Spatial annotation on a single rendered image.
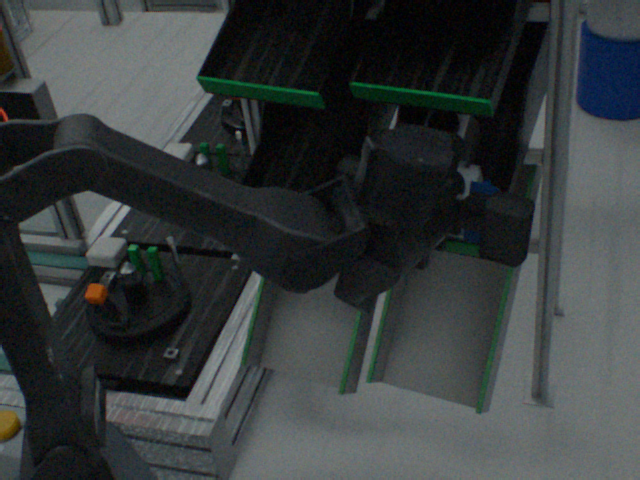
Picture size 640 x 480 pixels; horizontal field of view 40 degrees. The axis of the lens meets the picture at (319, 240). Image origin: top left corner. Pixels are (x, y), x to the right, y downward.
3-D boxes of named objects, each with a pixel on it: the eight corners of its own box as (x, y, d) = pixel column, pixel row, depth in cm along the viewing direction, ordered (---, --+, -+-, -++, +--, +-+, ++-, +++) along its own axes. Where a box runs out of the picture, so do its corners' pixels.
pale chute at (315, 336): (356, 394, 101) (342, 395, 97) (257, 365, 107) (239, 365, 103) (411, 155, 102) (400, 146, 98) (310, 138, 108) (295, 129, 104)
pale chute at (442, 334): (489, 412, 97) (480, 414, 93) (378, 381, 102) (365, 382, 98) (545, 163, 98) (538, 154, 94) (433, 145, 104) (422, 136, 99)
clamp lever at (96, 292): (122, 327, 113) (98, 298, 107) (108, 325, 114) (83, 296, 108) (131, 302, 115) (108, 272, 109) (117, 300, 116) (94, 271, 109)
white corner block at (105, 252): (119, 278, 129) (112, 257, 126) (91, 275, 130) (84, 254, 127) (133, 258, 132) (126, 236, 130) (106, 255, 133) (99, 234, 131)
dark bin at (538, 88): (492, 262, 86) (482, 226, 80) (368, 236, 92) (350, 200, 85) (565, 33, 96) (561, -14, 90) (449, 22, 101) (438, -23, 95)
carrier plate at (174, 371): (191, 397, 109) (187, 385, 107) (22, 372, 116) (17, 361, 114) (255, 271, 126) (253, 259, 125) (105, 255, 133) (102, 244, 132)
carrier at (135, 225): (258, 264, 128) (244, 193, 120) (110, 249, 134) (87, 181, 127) (307, 170, 145) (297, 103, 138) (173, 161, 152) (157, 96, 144)
